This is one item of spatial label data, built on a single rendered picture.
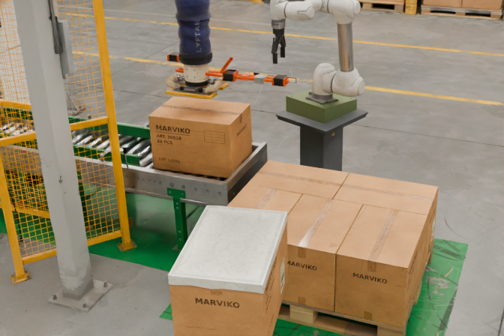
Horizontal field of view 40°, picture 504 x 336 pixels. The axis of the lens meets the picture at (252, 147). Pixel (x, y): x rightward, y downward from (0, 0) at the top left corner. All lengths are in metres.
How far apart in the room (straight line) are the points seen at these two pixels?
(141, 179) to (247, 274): 2.09
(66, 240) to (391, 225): 1.96
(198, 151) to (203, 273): 1.89
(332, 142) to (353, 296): 1.57
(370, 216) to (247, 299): 1.56
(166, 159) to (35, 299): 1.25
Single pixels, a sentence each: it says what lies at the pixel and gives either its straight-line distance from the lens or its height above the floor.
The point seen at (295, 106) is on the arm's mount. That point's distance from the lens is 5.18.
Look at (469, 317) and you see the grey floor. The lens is 4.46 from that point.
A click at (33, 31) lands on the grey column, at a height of 1.75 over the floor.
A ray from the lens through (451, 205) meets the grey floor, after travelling 5.62.
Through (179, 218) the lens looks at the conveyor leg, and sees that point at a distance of 4.83.
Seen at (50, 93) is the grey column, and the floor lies 1.40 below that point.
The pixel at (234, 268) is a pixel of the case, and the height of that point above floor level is 1.02.
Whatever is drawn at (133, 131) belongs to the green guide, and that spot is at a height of 0.60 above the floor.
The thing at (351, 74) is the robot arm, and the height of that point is 1.11.
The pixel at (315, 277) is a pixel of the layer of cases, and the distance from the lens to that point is 4.04.
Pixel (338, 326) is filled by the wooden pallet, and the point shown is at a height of 0.02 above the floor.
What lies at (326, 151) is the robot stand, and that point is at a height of 0.50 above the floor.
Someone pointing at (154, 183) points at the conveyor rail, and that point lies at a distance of 4.80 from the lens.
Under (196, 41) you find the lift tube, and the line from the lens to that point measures 4.55.
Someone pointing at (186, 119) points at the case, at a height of 0.95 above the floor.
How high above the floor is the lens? 2.67
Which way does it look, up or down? 24 degrees down
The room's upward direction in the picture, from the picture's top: 2 degrees counter-clockwise
